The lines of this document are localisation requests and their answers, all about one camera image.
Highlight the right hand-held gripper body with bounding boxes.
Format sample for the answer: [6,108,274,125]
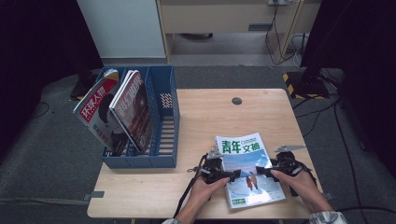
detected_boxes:
[270,144,307,177]

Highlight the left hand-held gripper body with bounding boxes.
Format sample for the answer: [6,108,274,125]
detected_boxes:
[200,148,233,185]

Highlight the green title snowy magazine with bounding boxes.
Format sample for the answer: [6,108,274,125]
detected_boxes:
[214,133,287,210]

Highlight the red planet cover magazine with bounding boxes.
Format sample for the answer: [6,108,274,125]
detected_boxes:
[108,70,153,154]

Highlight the blue file rack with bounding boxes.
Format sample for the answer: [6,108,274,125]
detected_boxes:
[94,64,181,170]

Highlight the red banner portrait magazine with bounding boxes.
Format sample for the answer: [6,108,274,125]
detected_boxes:
[72,77,130,158]

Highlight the person's left hand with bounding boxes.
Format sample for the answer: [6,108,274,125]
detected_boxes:
[186,176,232,213]

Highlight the person's right hand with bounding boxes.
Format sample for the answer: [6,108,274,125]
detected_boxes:
[270,169,327,215]

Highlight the black stand striped base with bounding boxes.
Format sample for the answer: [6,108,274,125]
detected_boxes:
[282,46,331,101]

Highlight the dark round object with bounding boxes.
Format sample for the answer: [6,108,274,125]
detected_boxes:
[179,32,214,41]

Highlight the yellow cornered magazine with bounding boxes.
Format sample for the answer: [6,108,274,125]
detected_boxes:
[101,68,120,82]

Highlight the wooden office desk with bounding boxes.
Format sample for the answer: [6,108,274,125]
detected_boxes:
[155,0,323,64]

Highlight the black curtain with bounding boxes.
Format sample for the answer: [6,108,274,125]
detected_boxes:
[300,0,396,178]
[0,0,104,157]

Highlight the white power strip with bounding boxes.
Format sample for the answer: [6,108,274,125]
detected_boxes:
[268,0,297,7]

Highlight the white cabinet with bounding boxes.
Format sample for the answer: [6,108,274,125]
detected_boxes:
[77,0,167,60]

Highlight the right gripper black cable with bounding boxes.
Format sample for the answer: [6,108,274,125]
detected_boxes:
[289,161,318,198]

